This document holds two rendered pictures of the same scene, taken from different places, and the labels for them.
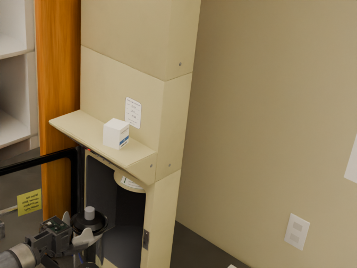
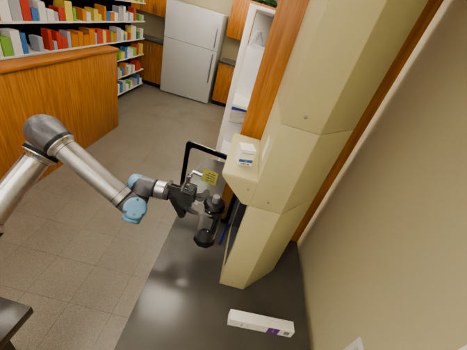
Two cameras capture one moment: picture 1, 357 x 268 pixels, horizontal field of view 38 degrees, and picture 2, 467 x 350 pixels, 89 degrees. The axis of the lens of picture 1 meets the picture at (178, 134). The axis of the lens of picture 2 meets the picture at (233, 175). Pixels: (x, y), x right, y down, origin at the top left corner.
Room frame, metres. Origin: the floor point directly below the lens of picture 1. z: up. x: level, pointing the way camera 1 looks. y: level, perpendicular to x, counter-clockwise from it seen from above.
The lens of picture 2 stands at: (0.72, -0.37, 1.92)
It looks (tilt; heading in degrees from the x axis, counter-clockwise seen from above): 33 degrees down; 50
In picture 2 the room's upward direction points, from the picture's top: 17 degrees clockwise
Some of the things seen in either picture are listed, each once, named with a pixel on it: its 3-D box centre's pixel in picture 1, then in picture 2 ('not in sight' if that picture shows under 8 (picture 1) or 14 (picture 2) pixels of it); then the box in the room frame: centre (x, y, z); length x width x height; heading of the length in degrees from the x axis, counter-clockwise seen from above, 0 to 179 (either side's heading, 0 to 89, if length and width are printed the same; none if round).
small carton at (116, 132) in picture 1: (116, 133); (244, 154); (1.20, 0.16, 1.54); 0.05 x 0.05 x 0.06; 68
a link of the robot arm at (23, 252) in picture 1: (20, 258); (162, 189); (1.00, 0.37, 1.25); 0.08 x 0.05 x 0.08; 52
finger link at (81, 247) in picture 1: (71, 246); (190, 207); (1.08, 0.26, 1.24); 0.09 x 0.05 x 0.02; 118
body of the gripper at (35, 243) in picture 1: (47, 242); (181, 194); (1.06, 0.32, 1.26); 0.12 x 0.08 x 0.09; 142
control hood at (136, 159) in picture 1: (100, 150); (240, 164); (1.23, 0.21, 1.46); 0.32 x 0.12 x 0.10; 52
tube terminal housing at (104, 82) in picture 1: (143, 168); (274, 203); (1.38, 0.10, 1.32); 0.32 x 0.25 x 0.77; 52
